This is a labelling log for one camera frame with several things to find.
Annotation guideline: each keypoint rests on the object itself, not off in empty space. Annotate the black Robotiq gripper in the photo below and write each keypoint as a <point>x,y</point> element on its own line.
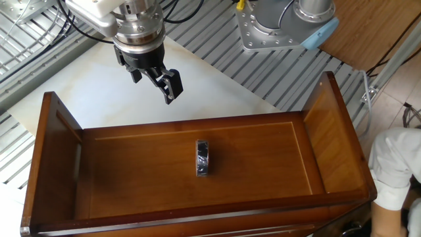
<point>144,61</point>

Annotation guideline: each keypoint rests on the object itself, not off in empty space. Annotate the round orange silver tape roll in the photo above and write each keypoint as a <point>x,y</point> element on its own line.
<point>201,158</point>

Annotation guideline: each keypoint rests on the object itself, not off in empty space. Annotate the bare person forearm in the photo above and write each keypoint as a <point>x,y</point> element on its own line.
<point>388,224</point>

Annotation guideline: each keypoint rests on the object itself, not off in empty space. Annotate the silver UR5 arm blue caps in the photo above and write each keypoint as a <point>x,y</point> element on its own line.
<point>312,6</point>

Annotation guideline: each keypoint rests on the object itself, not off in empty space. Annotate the brown wooden shelf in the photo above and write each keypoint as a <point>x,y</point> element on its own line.
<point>164,184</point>

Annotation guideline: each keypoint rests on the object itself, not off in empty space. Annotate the black rounded object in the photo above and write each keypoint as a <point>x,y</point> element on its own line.
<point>355,231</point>

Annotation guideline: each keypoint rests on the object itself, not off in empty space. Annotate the white marble board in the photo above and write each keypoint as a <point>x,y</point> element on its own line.
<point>82,92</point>

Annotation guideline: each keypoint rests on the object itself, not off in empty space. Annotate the yellow connector plug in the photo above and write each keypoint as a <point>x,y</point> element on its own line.
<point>241,4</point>

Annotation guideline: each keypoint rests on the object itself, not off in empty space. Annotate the perforated aluminium mounting plate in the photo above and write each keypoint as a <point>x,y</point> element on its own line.
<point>19,8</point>

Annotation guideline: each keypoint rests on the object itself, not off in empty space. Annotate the plain white panel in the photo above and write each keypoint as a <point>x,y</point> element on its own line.
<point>10,214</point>

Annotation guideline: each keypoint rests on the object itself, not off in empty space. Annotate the person body white clothes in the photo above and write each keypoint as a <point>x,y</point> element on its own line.
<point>415,220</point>

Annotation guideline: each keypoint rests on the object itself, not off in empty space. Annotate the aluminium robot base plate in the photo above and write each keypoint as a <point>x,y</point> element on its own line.
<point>245,29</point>

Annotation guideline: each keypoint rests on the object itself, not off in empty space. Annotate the grey aluminium frame beam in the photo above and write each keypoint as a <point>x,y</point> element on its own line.
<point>39,72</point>

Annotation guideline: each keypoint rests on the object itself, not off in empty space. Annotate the aluminium profile post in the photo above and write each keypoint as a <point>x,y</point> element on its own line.
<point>394,59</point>

